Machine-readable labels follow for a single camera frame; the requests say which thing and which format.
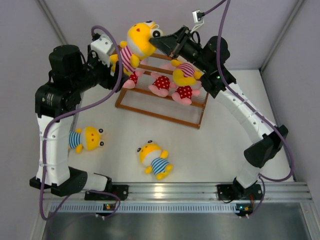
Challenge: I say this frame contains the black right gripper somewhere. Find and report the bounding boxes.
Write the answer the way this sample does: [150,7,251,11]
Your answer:
[148,27,210,74]

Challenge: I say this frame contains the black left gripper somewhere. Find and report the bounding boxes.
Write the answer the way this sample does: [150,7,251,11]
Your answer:
[69,45,128,95]

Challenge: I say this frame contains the yellow toy pink stripes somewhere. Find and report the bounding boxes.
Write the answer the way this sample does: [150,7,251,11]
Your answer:
[171,59,203,87]
[109,20,163,75]

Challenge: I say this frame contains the pink toy red dots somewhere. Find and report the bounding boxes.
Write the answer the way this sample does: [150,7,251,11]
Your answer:
[122,68,145,89]
[148,71,177,98]
[171,80,202,106]

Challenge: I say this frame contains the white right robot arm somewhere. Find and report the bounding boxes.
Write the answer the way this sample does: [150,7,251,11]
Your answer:
[149,26,289,199]

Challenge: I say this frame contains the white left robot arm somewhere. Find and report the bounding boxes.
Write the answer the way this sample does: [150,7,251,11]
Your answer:
[29,43,127,200]

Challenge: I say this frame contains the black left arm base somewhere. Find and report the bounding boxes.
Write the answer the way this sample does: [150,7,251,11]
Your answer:
[84,176,129,201]

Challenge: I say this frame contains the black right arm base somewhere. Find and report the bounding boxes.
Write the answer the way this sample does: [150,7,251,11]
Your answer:
[216,179,263,202]

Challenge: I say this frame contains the brown wooden toy shelf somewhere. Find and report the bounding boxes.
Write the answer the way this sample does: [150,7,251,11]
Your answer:
[115,53,209,129]

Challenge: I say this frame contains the yellow toy blue stripes left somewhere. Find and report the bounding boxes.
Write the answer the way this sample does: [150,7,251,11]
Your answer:
[68,126,105,154]

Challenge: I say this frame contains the yellow toy blue stripes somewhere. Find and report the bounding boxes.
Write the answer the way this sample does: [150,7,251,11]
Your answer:
[68,126,105,154]
[136,140,174,181]

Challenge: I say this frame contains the yellow toy blue stripes centre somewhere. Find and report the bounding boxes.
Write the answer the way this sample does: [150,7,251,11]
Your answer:
[136,140,174,181]

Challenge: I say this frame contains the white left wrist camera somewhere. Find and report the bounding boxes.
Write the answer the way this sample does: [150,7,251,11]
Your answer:
[90,33,116,67]

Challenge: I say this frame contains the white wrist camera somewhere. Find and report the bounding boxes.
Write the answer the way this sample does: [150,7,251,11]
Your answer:
[192,9,205,25]
[90,33,116,67]

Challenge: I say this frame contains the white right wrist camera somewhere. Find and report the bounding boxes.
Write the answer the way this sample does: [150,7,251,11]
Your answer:
[192,9,205,25]

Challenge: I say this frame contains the aluminium mounting rail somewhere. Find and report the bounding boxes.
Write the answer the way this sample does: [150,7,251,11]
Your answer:
[43,182,312,218]

